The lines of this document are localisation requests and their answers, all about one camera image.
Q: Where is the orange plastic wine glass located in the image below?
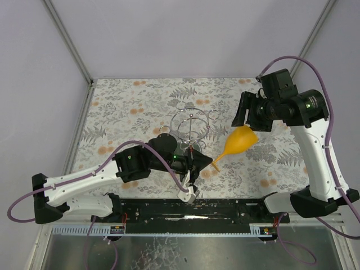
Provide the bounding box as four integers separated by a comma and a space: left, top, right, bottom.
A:
211, 125, 258, 172

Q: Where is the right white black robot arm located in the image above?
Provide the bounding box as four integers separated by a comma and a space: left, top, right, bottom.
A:
232, 69, 359, 218

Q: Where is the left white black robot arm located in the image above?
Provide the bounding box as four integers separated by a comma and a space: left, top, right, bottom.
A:
31, 133, 213, 224

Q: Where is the floral patterned table mat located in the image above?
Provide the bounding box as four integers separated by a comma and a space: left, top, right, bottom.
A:
72, 78, 309, 199

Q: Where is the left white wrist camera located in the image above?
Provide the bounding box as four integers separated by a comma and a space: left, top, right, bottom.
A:
177, 171, 200, 204

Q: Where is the chrome wire wine glass rack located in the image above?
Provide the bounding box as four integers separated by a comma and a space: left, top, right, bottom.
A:
159, 102, 219, 152

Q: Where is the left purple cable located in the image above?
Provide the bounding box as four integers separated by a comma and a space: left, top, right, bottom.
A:
7, 140, 192, 270

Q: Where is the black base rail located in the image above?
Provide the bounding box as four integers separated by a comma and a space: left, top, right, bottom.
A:
95, 198, 290, 228

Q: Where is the white slotted cable duct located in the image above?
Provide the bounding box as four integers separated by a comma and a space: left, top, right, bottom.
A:
52, 223, 276, 237

